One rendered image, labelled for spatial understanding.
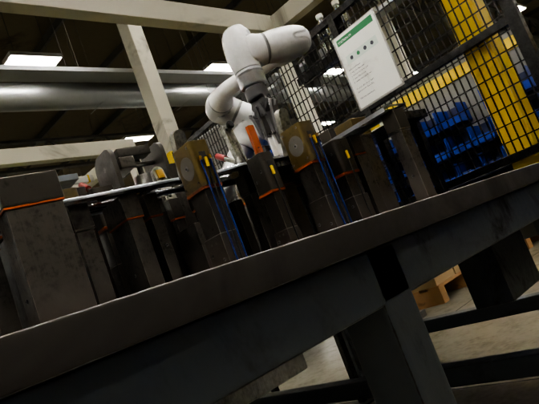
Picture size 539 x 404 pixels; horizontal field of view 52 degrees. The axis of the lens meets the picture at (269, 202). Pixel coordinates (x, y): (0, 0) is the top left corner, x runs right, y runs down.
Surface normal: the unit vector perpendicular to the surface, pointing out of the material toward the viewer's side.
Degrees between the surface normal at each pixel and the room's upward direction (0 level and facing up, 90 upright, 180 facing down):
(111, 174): 90
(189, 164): 90
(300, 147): 90
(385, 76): 90
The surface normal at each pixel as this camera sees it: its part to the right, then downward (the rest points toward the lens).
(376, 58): -0.74, 0.19
